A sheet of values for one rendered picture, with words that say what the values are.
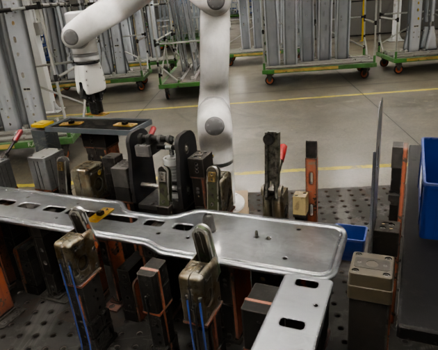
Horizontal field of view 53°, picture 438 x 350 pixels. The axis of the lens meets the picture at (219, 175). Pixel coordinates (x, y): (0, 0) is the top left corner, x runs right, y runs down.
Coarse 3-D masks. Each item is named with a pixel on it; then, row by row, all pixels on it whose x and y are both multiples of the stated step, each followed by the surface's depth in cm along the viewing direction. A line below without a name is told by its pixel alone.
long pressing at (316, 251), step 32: (0, 192) 146; (32, 192) 143; (32, 224) 123; (64, 224) 120; (96, 224) 119; (128, 224) 117; (192, 224) 114; (224, 224) 112; (256, 224) 111; (288, 224) 110; (320, 224) 107; (192, 256) 100; (224, 256) 99; (256, 256) 98; (288, 256) 96; (320, 256) 95
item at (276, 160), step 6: (270, 132) 111; (276, 132) 110; (264, 138) 108; (270, 138) 108; (276, 138) 110; (270, 144) 108; (276, 144) 110; (270, 150) 112; (276, 150) 111; (270, 156) 113; (276, 156) 111; (270, 162) 113; (276, 162) 111; (270, 168) 113; (276, 168) 112; (270, 174) 114; (276, 174) 112; (270, 180) 114; (276, 180) 112; (276, 186) 113; (276, 192) 113; (276, 198) 114
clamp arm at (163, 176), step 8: (160, 168) 126; (168, 168) 126; (160, 176) 126; (168, 176) 126; (160, 184) 127; (168, 184) 126; (160, 192) 128; (168, 192) 127; (160, 200) 128; (168, 200) 127
